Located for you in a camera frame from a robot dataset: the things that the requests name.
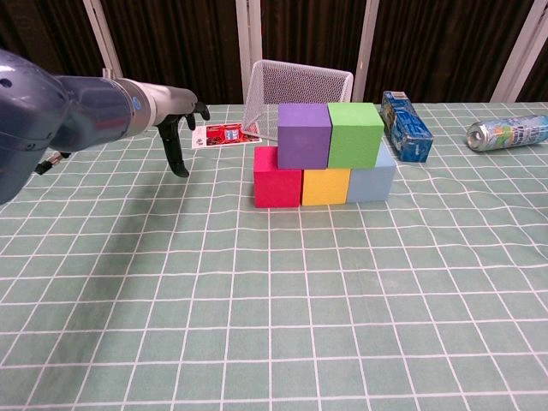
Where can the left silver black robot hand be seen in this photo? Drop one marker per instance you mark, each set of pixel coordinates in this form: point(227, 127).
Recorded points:
point(171, 105)

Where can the red foam cube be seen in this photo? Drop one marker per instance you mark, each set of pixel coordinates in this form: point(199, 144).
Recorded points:
point(276, 188)

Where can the purple foam cube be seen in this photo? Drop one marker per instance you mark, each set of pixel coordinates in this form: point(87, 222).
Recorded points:
point(304, 137)

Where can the green foam cube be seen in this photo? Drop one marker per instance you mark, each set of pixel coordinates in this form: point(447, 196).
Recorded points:
point(353, 135)

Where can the light blue foam cube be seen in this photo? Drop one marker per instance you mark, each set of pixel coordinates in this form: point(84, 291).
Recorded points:
point(370, 184)

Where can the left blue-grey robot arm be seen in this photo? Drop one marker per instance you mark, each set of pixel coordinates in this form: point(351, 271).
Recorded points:
point(64, 120)

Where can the red printed card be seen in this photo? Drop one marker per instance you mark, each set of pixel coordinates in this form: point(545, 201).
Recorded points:
point(218, 135)

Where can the dark pleated curtain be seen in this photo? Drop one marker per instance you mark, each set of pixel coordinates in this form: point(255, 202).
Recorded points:
point(192, 43)

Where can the yellow foam cube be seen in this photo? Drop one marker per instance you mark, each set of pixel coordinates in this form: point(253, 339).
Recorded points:
point(325, 186)

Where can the green checked tablecloth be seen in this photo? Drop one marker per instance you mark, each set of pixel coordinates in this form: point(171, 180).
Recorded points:
point(274, 299)

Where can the blue carton box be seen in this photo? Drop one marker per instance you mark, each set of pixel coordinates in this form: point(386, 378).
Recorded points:
point(406, 128)

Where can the light blue beverage can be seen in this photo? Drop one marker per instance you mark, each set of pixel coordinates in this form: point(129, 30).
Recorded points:
point(509, 132)

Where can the white frame post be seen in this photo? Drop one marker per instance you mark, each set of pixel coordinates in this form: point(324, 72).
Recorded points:
point(520, 47)
point(248, 43)
point(364, 51)
point(105, 38)

